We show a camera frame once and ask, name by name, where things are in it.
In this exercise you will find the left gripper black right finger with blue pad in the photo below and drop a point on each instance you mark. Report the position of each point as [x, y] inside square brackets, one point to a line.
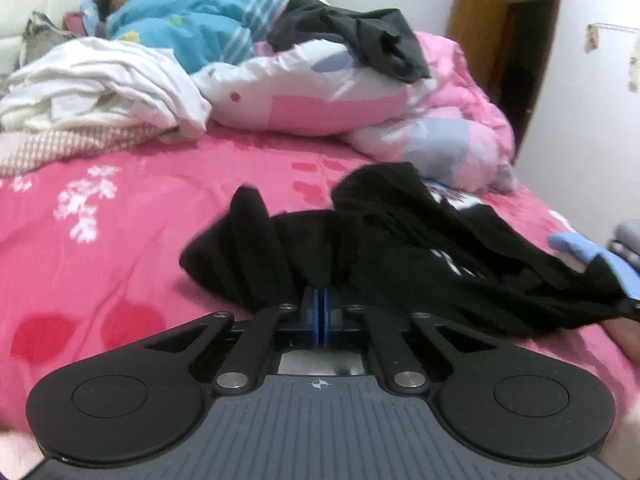
[501, 400]

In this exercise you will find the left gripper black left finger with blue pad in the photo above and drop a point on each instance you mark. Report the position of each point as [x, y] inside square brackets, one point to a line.
[137, 401]

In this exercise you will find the black t-shirt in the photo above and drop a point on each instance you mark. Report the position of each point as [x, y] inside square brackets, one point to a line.
[389, 243]

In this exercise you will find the folded light blue clothes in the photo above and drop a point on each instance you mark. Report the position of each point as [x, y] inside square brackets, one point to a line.
[621, 254]

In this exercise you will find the pink white houndstooth blanket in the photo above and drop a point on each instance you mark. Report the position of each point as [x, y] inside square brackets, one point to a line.
[23, 152]

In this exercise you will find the pink white patterned duvet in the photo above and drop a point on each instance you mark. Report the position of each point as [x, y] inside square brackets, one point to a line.
[444, 124]

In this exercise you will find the white crumpled sheet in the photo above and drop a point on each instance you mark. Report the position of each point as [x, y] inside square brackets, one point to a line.
[96, 82]

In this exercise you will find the brown wooden door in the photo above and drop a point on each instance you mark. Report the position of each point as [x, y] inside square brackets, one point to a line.
[508, 45]

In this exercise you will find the grey patterned pillow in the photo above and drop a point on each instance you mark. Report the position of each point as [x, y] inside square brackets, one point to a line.
[40, 36]

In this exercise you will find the dark grey garment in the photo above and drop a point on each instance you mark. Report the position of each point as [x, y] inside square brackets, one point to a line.
[381, 39]

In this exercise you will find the sleeping person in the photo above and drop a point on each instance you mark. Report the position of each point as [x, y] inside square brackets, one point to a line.
[91, 17]

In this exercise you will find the white padded headboard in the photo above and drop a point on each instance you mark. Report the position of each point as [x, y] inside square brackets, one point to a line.
[30, 5]

